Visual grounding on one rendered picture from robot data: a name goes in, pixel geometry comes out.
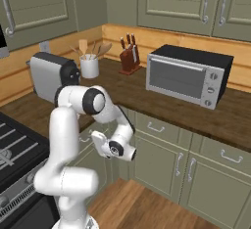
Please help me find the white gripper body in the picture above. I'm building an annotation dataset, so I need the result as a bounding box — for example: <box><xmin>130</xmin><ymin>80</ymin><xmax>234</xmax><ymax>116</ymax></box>
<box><xmin>90</xmin><ymin>130</ymin><xmax>111</xmax><ymax>160</ymax></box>

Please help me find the green drawer front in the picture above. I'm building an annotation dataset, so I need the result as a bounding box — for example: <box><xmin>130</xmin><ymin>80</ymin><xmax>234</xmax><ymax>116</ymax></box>
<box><xmin>77</xmin><ymin>120</ymin><xmax>114</xmax><ymax>150</ymax></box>
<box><xmin>198</xmin><ymin>136</ymin><xmax>251</xmax><ymax>176</ymax></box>
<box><xmin>133</xmin><ymin>111</ymin><xmax>181</xmax><ymax>145</ymax></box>

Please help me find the green base cupboard door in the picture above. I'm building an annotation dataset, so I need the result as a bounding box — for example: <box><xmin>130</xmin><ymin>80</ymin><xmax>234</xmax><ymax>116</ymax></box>
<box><xmin>69</xmin><ymin>143</ymin><xmax>115</xmax><ymax>206</ymax></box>
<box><xmin>179</xmin><ymin>152</ymin><xmax>251</xmax><ymax>229</ymax></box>
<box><xmin>131</xmin><ymin>134</ymin><xmax>189</xmax><ymax>206</ymax></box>

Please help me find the white utensil pot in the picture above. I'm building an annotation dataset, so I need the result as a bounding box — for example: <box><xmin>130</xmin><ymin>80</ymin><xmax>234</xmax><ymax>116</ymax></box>
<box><xmin>78</xmin><ymin>53</ymin><xmax>100</xmax><ymax>80</ymax></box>

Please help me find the black gas stove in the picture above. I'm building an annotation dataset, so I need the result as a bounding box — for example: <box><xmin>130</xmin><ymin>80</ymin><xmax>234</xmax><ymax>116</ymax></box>
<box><xmin>0</xmin><ymin>111</ymin><xmax>62</xmax><ymax>229</ymax></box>

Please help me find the grey black coffee machine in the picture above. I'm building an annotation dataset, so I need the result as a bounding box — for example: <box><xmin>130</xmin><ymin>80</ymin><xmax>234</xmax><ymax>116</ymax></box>
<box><xmin>25</xmin><ymin>51</ymin><xmax>82</xmax><ymax>106</ymax></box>

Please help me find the brown wooden knife block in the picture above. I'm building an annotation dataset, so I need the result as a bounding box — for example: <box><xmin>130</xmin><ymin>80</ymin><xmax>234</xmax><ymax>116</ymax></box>
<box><xmin>118</xmin><ymin>32</ymin><xmax>142</xmax><ymax>76</ymax></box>

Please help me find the thin wooden utensil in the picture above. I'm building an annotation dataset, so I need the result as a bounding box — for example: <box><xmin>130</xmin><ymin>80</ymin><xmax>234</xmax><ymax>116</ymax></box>
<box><xmin>69</xmin><ymin>44</ymin><xmax>83</xmax><ymax>60</ymax></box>
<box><xmin>90</xmin><ymin>40</ymin><xmax>98</xmax><ymax>57</ymax></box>

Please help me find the wooden spoon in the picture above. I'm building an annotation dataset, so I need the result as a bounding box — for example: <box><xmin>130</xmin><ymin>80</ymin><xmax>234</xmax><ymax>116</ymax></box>
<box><xmin>95</xmin><ymin>41</ymin><xmax>114</xmax><ymax>60</ymax></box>

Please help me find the wooden spatula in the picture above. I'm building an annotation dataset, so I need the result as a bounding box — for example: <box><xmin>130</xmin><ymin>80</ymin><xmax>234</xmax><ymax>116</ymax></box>
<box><xmin>78</xmin><ymin>38</ymin><xmax>89</xmax><ymax>61</ymax></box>

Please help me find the silver black toaster oven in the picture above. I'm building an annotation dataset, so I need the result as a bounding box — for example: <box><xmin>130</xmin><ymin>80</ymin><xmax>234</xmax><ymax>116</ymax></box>
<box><xmin>145</xmin><ymin>44</ymin><xmax>235</xmax><ymax>111</ymax></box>

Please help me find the silver drawer handle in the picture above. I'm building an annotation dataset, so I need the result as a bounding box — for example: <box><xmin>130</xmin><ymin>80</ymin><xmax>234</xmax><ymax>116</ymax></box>
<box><xmin>78</xmin><ymin>128</ymin><xmax>94</xmax><ymax>144</ymax></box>
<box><xmin>146</xmin><ymin>121</ymin><xmax>166</xmax><ymax>134</ymax></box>
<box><xmin>220</xmin><ymin>149</ymin><xmax>244</xmax><ymax>164</ymax></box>

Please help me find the silver base cupboard handle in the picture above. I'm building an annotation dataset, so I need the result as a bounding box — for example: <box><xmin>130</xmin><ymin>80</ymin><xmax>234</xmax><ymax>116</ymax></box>
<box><xmin>186</xmin><ymin>157</ymin><xmax>197</xmax><ymax>184</ymax></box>
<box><xmin>175</xmin><ymin>152</ymin><xmax>184</xmax><ymax>178</ymax></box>

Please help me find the white wall outlet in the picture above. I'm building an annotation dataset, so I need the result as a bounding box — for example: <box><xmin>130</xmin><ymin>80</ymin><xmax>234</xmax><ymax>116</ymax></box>
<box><xmin>38</xmin><ymin>40</ymin><xmax>51</xmax><ymax>54</ymax></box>

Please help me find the green wall cupboard door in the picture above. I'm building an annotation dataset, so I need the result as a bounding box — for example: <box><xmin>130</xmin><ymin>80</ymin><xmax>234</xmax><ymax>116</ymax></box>
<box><xmin>136</xmin><ymin>0</ymin><xmax>220</xmax><ymax>37</ymax></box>
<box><xmin>0</xmin><ymin>0</ymin><xmax>78</xmax><ymax>53</ymax></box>
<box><xmin>211</xmin><ymin>0</ymin><xmax>251</xmax><ymax>43</ymax></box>

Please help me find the silver wall cupboard handle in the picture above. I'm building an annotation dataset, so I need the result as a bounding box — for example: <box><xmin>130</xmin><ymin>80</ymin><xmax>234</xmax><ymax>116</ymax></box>
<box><xmin>0</xmin><ymin>0</ymin><xmax>17</xmax><ymax>38</ymax></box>
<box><xmin>201</xmin><ymin>0</ymin><xmax>217</xmax><ymax>24</ymax></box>
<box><xmin>219</xmin><ymin>0</ymin><xmax>235</xmax><ymax>27</ymax></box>

